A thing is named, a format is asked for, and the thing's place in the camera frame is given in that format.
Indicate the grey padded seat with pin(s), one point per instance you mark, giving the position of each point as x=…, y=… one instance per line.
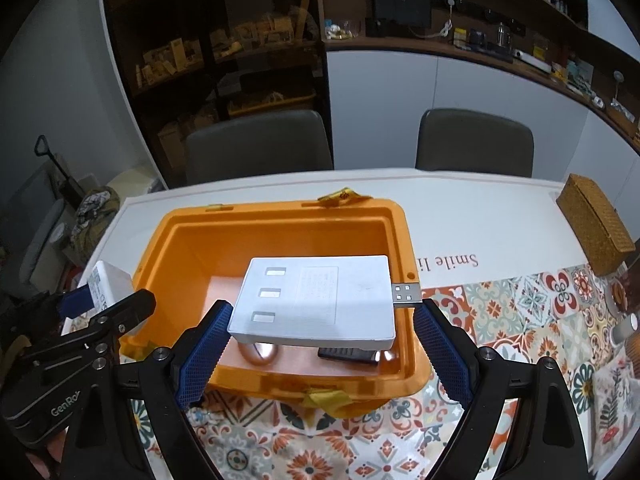
x=42, y=240

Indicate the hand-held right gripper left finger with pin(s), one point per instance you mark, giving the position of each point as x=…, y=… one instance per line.
x=205, y=355

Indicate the patterned tablecloth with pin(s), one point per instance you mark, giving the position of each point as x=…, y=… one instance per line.
x=500, y=220

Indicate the white usb hub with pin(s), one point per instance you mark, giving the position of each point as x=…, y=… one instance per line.
x=310, y=305

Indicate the grey dining chair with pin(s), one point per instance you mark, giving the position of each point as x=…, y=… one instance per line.
x=260, y=145
x=475, y=145

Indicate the black hand truck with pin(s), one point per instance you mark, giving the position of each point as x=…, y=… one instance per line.
x=55, y=165

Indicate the plate with snack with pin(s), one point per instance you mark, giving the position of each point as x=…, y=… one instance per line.
x=617, y=295

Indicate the woven straw box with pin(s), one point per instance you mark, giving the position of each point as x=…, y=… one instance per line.
x=595, y=220

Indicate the orange plastic box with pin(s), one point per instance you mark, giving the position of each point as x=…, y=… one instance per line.
x=280, y=230

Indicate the cream storage box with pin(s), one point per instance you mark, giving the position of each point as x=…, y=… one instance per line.
x=137, y=182

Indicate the dark wooden shelf cabinet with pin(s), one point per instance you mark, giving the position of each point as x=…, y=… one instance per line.
x=150, y=110

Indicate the glass french press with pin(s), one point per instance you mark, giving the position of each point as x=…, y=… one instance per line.
x=501, y=32

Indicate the yellow tape strip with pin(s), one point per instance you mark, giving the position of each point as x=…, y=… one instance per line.
x=220, y=206
x=327, y=400
x=345, y=195

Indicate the grey cup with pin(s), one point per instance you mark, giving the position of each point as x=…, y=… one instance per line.
x=627, y=330

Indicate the white charger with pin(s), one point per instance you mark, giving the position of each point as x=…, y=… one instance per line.
x=112, y=280

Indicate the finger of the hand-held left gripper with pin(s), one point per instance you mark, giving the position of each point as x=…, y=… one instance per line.
x=132, y=310
x=75, y=303

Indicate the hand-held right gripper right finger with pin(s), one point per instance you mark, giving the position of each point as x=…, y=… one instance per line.
x=445, y=355

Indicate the camouflage bag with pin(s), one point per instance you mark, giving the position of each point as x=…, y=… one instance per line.
x=92, y=210

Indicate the silver bell dome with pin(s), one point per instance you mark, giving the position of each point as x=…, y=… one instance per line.
x=260, y=352

